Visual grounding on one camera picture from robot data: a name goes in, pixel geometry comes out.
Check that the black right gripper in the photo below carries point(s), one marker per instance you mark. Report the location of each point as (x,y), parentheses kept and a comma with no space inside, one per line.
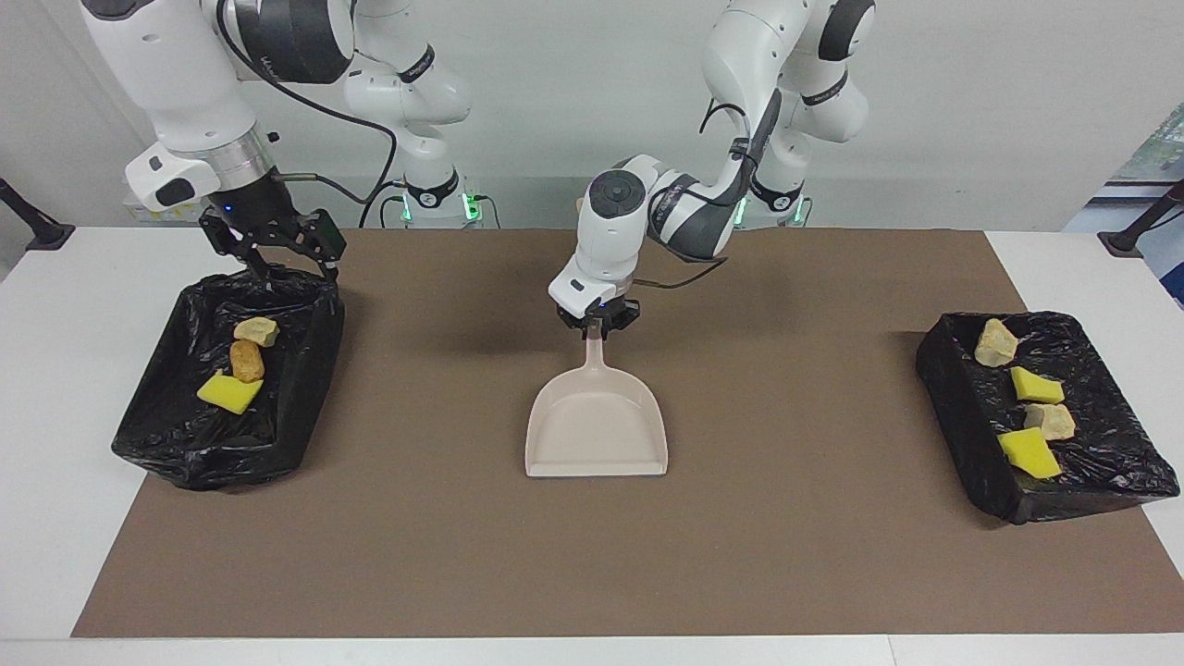
(259,208)

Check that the black camera stand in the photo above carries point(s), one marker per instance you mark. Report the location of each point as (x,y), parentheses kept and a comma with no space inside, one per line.
(42,233)
(1124,242)

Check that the pale bread chunk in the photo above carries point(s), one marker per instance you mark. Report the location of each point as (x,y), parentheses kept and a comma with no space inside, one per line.
(994,344)

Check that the bin with crumpled black bag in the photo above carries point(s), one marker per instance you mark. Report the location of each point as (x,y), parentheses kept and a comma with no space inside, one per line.
(287,407)

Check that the small notched yellow sponge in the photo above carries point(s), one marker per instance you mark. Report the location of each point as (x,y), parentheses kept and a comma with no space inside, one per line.
(1034,386)

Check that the rectangular bin with black bag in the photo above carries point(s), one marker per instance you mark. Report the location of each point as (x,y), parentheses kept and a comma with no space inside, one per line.
(971,416)

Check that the window with green view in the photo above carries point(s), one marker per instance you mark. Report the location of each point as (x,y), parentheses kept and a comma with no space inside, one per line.
(1161,153)

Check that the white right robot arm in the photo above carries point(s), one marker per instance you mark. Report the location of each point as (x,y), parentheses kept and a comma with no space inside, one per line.
(185,92)

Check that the brown bread roll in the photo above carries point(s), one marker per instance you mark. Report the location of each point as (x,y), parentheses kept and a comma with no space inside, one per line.
(247,361)

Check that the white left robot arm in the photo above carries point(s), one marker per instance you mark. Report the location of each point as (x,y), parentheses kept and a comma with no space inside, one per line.
(610,231)

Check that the beige plastic dustpan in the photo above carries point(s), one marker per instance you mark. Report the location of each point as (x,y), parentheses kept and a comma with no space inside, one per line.
(597,425)

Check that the white wall socket box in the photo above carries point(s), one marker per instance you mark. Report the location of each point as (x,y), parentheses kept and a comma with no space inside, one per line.
(139,213)

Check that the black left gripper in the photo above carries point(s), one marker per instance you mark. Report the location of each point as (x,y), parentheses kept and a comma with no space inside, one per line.
(599,314)

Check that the yellow sponge piece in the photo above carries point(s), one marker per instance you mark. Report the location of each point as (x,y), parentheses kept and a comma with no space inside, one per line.
(229,393)
(1029,453)

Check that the pale round bread piece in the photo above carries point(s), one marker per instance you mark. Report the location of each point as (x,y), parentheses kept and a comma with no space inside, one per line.
(256,330)

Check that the brown table mat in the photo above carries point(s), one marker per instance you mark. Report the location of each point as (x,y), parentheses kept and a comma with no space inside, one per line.
(592,573)

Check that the striped bread slice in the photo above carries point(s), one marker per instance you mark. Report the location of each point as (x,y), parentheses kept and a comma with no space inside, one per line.
(1052,422)

